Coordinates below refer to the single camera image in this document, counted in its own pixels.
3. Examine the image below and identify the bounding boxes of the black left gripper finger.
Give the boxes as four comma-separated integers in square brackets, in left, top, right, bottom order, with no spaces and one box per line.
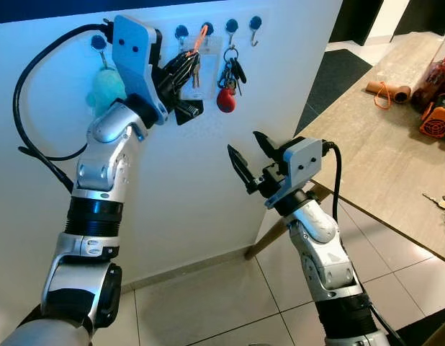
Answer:
[168,51,202,74]
[178,63,204,94]

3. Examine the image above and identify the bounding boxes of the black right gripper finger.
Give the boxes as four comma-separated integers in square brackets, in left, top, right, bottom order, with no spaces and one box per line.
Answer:
[228,144,259,195]
[253,131,282,164]

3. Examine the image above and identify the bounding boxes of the keys with clear card holder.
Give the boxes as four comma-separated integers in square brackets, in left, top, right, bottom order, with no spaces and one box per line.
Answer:
[179,25,225,99]

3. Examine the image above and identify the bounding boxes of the keys with red fob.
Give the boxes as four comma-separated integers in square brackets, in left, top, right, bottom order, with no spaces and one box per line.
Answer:
[216,46,247,114]

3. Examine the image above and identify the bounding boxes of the keys with brown charm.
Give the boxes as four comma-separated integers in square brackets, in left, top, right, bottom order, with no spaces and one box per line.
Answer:
[422,190,445,226]

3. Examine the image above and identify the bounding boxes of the dark blue rug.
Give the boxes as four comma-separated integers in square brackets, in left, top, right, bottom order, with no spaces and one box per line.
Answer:
[294,48,375,136]

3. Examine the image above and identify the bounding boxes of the wooden table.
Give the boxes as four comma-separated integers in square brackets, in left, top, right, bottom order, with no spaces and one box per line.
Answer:
[244,32,445,265]

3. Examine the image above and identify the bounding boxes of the brown cardboard tube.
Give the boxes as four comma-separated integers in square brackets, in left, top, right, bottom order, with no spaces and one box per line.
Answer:
[364,81,411,104]

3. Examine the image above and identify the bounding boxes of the black door panel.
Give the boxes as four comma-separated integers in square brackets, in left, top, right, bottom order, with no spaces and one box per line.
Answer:
[330,0,386,46]
[394,0,445,36]

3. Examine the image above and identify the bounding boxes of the orange black fan device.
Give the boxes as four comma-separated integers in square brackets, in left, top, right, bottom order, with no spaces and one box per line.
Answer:
[418,100,445,140]

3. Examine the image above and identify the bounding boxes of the clear jar with red contents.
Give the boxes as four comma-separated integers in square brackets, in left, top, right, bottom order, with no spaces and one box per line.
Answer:
[411,56,445,113]

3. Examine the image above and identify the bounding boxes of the black floor mat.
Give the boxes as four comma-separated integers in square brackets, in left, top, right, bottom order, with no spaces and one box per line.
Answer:
[394,306,445,346]

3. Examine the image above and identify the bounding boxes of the bluish right wrist camera mount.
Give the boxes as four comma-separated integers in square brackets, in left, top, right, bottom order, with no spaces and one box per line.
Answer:
[269,136,325,210]

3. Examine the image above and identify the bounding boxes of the bluish wrist camera mount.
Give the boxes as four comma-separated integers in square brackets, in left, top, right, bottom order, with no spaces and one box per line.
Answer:
[269,136,325,210]
[110,14,170,125]

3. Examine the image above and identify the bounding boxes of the blue knob wall hook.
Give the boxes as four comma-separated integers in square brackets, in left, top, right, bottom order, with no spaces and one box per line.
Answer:
[224,19,240,50]
[248,15,264,48]
[91,33,108,69]
[200,22,216,44]
[174,25,190,53]

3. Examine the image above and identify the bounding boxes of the bluish left wrist camera mount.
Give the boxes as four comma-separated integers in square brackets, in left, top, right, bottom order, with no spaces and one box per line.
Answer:
[110,14,170,125]

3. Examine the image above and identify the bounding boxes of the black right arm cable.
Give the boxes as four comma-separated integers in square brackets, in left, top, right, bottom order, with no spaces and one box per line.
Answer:
[319,141,405,346]

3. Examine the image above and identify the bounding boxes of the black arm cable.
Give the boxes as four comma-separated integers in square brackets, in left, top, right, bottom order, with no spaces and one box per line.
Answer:
[319,141,405,346]
[12,21,113,192]

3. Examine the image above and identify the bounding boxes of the teal plush keychain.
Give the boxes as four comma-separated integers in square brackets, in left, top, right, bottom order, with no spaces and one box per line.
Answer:
[89,67,128,117]

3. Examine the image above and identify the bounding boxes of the orange cord loop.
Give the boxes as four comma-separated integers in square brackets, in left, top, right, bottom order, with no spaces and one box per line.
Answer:
[373,81,393,111]

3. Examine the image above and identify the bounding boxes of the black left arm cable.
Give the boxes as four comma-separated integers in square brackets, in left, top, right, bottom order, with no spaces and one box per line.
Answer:
[12,21,113,192]

